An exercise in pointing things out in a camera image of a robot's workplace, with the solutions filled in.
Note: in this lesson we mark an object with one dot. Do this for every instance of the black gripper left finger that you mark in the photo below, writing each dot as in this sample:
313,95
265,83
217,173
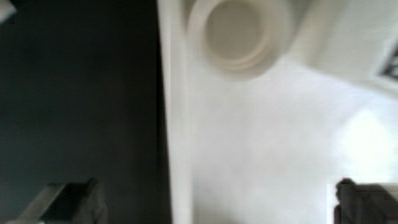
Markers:
68,204

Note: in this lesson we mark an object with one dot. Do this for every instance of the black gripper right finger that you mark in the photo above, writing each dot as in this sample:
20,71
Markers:
367,203

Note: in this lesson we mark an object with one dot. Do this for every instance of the white square tabletop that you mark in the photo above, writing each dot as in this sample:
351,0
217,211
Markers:
281,105

